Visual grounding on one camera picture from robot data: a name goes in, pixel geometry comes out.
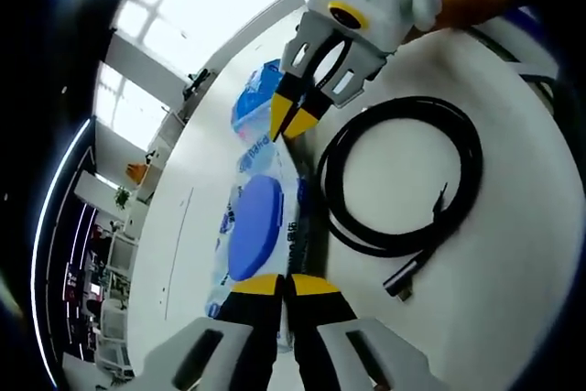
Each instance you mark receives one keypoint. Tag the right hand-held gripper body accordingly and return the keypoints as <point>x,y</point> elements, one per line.
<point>384,11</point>

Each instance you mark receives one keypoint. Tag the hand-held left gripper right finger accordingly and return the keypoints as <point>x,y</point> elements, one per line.
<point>329,345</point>

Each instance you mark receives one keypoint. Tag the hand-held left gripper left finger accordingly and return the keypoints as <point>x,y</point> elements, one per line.
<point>242,340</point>

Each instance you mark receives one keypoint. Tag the blue wet wipes pack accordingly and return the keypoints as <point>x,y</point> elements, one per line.
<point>256,226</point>

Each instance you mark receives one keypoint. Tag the dark green device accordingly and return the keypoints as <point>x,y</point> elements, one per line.
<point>199,82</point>

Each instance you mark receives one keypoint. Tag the bright window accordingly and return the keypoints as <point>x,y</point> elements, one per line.
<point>192,11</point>
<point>128,107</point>

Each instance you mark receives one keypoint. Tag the orange bag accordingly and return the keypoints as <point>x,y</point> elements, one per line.
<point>137,172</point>

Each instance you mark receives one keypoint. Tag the potted plant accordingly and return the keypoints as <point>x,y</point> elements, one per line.
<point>121,198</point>

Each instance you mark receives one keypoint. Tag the curved ceiling light strip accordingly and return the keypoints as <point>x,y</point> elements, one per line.
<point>50,208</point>

